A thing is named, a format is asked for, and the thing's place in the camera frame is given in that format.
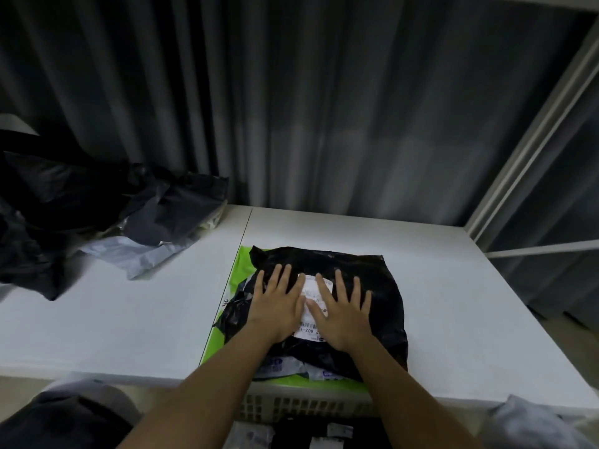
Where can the person's left hand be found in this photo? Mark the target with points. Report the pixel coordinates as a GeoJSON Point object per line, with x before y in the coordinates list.
{"type": "Point", "coordinates": [274, 313]}

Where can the person's right hand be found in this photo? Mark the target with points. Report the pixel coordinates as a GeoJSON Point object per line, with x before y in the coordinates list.
{"type": "Point", "coordinates": [346, 322]}

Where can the person's right little finger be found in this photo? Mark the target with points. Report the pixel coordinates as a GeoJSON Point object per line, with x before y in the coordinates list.
{"type": "Point", "coordinates": [366, 303]}

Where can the person's right thumb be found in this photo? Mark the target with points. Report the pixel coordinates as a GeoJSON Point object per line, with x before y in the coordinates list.
{"type": "Point", "coordinates": [314, 313]}

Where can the person's left middle finger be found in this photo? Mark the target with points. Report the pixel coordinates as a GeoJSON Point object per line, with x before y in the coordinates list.
{"type": "Point", "coordinates": [285, 279]}

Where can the person's left little finger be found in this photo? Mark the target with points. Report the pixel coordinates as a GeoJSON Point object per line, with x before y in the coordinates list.
{"type": "Point", "coordinates": [259, 285]}

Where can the person's right middle finger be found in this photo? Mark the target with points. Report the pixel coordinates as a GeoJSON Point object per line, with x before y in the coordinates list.
{"type": "Point", "coordinates": [341, 287]}

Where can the black poly mailer package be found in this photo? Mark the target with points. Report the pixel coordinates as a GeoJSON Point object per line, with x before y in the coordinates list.
{"type": "Point", "coordinates": [374, 294]}

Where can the person's right forearm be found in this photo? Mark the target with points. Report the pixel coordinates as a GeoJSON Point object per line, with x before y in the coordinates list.
{"type": "Point", "coordinates": [402, 397]}

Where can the person's left forearm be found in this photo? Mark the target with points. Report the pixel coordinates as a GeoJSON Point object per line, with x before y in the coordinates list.
{"type": "Point", "coordinates": [201, 392]}

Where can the green sheet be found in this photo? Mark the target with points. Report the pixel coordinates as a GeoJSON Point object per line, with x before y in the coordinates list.
{"type": "Point", "coordinates": [241, 261]}

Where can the white blue printed mailer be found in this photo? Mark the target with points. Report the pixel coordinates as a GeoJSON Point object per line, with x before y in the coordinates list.
{"type": "Point", "coordinates": [285, 367]}

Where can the white plastic basket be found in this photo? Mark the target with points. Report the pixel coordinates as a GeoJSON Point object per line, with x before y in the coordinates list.
{"type": "Point", "coordinates": [290, 406]}

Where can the dark grey poly mailer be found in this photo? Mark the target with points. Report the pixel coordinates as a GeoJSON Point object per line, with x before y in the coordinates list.
{"type": "Point", "coordinates": [187, 201]}

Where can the black packet with white labels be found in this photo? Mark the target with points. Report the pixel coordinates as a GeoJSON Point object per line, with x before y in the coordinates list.
{"type": "Point", "coordinates": [299, 434]}

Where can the light grey poly mailer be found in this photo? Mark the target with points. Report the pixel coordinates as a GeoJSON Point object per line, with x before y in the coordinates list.
{"type": "Point", "coordinates": [126, 257]}

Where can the small white packet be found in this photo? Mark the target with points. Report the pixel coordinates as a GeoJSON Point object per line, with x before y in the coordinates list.
{"type": "Point", "coordinates": [252, 437]}

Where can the grey curtain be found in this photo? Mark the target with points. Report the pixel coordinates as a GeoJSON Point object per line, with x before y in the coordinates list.
{"type": "Point", "coordinates": [327, 98]}

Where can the grey fabric bundle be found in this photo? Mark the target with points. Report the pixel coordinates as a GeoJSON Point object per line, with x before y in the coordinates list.
{"type": "Point", "coordinates": [103, 392]}

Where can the grey cloth bundle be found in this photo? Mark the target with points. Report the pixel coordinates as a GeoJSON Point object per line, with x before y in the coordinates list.
{"type": "Point", "coordinates": [529, 425]}

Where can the pile of black plastic bags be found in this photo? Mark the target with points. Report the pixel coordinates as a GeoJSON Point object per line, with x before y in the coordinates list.
{"type": "Point", "coordinates": [51, 201]}

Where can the black fabric bundle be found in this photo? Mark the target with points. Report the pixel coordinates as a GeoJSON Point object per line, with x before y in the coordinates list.
{"type": "Point", "coordinates": [61, 427]}

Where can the white metal frame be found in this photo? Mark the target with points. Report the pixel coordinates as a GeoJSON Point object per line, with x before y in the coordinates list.
{"type": "Point", "coordinates": [529, 144]}

